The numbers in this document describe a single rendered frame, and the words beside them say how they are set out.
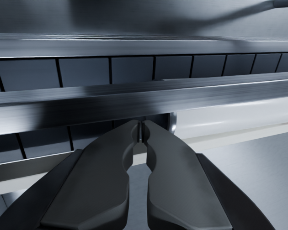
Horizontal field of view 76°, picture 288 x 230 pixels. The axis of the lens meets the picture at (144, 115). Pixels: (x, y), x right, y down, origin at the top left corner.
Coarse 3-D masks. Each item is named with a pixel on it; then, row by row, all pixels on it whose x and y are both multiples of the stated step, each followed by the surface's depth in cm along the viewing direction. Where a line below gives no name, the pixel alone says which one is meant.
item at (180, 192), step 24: (144, 120) 13; (144, 144) 12; (168, 144) 10; (168, 168) 8; (192, 168) 8; (168, 192) 7; (192, 192) 7; (168, 216) 6; (192, 216) 6; (216, 216) 6
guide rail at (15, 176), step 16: (256, 128) 20; (272, 128) 20; (192, 144) 17; (208, 144) 18; (224, 144) 19; (32, 160) 14; (48, 160) 14; (144, 160) 16; (0, 176) 13; (16, 176) 13; (32, 176) 13; (0, 192) 13
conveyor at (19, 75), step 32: (0, 64) 12; (32, 64) 13; (64, 64) 14; (96, 64) 14; (128, 64) 15; (160, 64) 16; (192, 64) 17; (224, 64) 19; (256, 64) 20; (64, 128) 16; (96, 128) 17; (0, 160) 15
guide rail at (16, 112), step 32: (0, 96) 7; (32, 96) 7; (64, 96) 7; (96, 96) 7; (128, 96) 8; (160, 96) 8; (192, 96) 9; (224, 96) 9; (256, 96) 10; (0, 128) 6; (32, 128) 7
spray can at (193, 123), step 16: (160, 80) 14; (176, 112) 13; (192, 112) 13; (208, 112) 14; (224, 112) 14; (240, 112) 15; (256, 112) 16; (272, 112) 16; (176, 128) 13; (192, 128) 14; (208, 128) 14; (224, 128) 15; (240, 128) 16
